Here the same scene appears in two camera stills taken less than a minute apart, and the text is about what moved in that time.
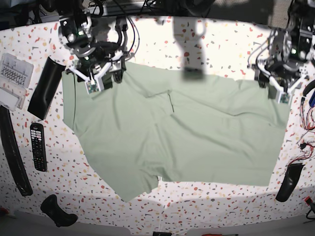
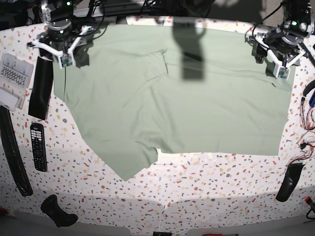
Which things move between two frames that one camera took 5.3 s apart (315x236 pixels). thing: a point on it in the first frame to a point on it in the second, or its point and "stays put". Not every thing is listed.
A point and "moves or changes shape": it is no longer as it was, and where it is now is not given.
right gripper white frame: [283, 95] to [273, 69]
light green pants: [157, 122] moves or changes shape
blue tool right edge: [312, 101] stays put
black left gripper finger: [117, 74] to [81, 56]
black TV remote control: [38, 146] stays put
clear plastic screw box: [15, 77] stays put
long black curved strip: [12, 151] stays put
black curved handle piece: [49, 207] stays put
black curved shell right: [293, 174] stays put
